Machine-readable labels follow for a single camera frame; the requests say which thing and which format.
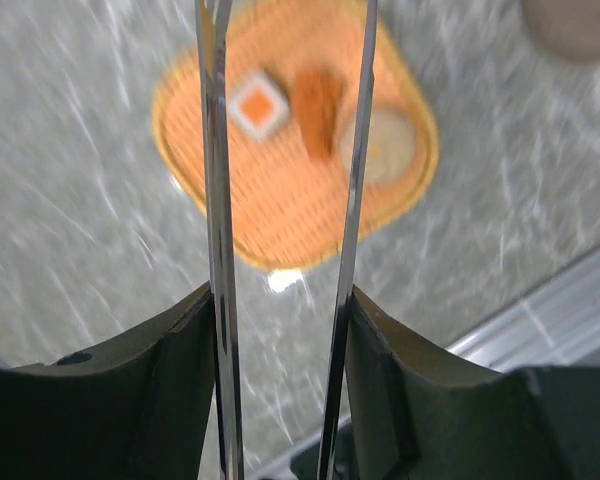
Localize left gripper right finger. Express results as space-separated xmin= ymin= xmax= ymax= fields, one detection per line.
xmin=346 ymin=290 xmax=600 ymax=479

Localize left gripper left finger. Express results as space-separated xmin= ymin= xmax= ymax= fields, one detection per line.
xmin=0 ymin=286 xmax=215 ymax=479

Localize white steamed bun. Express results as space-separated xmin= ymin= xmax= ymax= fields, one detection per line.
xmin=364 ymin=106 xmax=416 ymax=185

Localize sushi piece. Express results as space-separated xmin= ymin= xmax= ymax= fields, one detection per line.
xmin=227 ymin=69 xmax=291 ymax=142

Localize fried chicken drumstick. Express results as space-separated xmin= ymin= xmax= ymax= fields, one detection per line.
xmin=291 ymin=65 xmax=345 ymax=161

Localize metal tongs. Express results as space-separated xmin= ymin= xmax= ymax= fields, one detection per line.
xmin=195 ymin=1 xmax=378 ymax=479

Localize woven bamboo tray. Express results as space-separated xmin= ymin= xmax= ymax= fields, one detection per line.
xmin=152 ymin=1 xmax=439 ymax=271

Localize brown round lid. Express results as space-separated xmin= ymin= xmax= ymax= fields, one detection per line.
xmin=521 ymin=0 xmax=600 ymax=62

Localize aluminium frame rail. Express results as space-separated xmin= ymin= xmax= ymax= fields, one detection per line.
xmin=244 ymin=244 xmax=600 ymax=479

